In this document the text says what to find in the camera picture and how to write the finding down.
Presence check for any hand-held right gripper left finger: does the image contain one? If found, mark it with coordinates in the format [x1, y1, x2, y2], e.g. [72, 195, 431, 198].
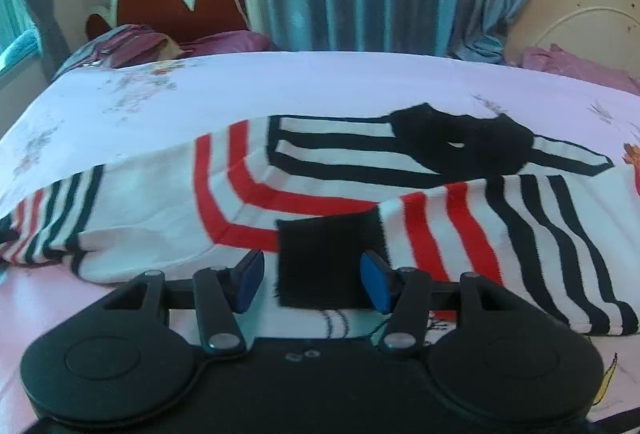
[102, 249, 266, 358]

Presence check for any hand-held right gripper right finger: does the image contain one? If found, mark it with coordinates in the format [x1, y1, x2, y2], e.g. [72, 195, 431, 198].
[360, 250, 522, 359]

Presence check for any striped knit sweater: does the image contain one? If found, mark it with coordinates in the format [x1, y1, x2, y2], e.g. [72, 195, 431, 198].
[0, 102, 640, 336]

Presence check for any floral bed sheet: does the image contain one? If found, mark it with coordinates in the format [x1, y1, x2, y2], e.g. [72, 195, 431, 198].
[0, 48, 640, 434]

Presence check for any purple pillow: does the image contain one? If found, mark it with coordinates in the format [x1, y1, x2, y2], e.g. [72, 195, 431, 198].
[56, 24, 275, 75]

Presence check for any pink cloth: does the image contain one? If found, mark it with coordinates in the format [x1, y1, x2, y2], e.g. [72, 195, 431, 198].
[520, 44, 640, 95]

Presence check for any cream round headboard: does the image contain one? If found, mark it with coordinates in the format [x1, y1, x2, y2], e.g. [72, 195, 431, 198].
[505, 0, 640, 64]

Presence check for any red headboard with white frame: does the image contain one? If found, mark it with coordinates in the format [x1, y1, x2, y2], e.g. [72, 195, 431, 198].
[84, 0, 265, 45]

